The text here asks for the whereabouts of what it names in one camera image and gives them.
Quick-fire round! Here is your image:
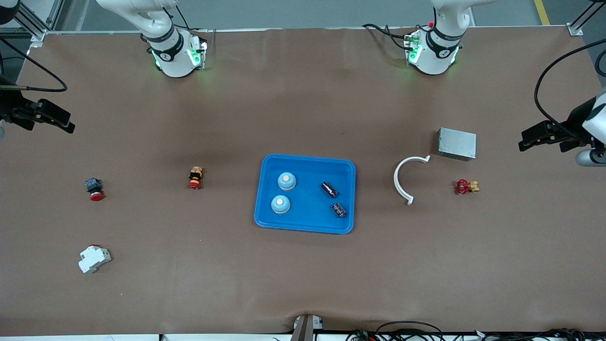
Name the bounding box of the white circuit breaker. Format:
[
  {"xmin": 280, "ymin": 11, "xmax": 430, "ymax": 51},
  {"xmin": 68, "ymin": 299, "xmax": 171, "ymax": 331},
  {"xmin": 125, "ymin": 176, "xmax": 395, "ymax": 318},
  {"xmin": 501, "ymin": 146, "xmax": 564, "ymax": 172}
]
[{"xmin": 78, "ymin": 244, "xmax": 112, "ymax": 274}]

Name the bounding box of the blue plastic tray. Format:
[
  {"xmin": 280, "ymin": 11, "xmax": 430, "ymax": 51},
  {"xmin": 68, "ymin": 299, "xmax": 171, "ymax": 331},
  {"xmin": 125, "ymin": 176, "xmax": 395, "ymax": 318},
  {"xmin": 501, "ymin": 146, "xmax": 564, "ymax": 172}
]
[{"xmin": 254, "ymin": 154, "xmax": 356, "ymax": 235}]

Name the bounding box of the white curved pipe clamp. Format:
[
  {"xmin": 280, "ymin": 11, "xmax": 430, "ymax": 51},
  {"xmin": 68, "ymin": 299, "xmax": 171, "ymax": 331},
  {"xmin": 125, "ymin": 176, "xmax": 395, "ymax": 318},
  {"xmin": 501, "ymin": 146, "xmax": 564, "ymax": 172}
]
[{"xmin": 393, "ymin": 155, "xmax": 431, "ymax": 206}]

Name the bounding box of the brass valve with red handle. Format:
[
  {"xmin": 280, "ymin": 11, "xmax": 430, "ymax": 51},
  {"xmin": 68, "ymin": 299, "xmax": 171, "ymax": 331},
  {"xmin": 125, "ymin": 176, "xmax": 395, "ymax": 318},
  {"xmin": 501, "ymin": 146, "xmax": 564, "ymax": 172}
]
[{"xmin": 455, "ymin": 179, "xmax": 481, "ymax": 195}]

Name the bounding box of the black left arm base cable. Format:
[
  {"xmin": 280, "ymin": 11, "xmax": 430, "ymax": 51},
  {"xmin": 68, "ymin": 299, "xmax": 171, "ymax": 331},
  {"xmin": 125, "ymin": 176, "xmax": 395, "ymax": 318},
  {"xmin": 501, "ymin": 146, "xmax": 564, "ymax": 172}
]
[{"xmin": 362, "ymin": 23, "xmax": 418, "ymax": 51}]

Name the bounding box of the silver metal power supply box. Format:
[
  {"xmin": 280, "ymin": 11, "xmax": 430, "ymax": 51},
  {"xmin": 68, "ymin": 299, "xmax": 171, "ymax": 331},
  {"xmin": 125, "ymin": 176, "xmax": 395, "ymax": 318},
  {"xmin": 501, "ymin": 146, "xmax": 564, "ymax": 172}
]
[{"xmin": 437, "ymin": 127, "xmax": 477, "ymax": 162}]

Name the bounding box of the black looped cable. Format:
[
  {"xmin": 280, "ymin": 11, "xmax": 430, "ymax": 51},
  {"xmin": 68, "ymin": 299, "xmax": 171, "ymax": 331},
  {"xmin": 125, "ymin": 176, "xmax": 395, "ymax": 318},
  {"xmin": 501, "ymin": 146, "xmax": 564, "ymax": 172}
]
[{"xmin": 376, "ymin": 321, "xmax": 446, "ymax": 341}]

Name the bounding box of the aluminium frame profile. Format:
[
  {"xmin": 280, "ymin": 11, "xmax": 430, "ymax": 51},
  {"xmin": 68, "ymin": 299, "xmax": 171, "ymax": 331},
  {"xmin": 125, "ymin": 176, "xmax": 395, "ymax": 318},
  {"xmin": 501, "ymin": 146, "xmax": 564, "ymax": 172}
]
[
  {"xmin": 0, "ymin": 0, "xmax": 64, "ymax": 48},
  {"xmin": 567, "ymin": 0, "xmax": 601, "ymax": 37}
]

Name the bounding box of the red emergency stop button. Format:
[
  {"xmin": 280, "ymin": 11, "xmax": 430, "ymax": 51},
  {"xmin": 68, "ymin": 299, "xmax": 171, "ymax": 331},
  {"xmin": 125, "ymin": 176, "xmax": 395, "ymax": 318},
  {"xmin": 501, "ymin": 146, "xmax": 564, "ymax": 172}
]
[{"xmin": 85, "ymin": 178, "xmax": 106, "ymax": 202}]

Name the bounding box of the black right arm base cable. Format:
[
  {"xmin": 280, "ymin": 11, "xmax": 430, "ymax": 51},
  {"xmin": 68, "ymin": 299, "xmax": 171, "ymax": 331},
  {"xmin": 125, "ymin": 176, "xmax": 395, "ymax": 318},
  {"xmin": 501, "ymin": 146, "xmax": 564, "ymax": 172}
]
[{"xmin": 156, "ymin": 0, "xmax": 209, "ymax": 48}]

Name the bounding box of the black cable bundle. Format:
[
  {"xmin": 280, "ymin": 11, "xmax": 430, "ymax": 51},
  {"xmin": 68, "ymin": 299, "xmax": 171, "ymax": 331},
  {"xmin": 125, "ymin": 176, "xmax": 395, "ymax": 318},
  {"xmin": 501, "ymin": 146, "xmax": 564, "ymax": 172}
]
[{"xmin": 346, "ymin": 328, "xmax": 606, "ymax": 341}]

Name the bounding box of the black arm base cable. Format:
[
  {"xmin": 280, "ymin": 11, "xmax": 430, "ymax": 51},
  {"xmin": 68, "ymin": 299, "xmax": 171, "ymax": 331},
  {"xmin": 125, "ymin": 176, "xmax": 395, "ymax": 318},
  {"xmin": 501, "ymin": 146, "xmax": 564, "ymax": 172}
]
[
  {"xmin": 156, "ymin": 0, "xmax": 209, "ymax": 48},
  {"xmin": 362, "ymin": 23, "xmax": 418, "ymax": 51}
]

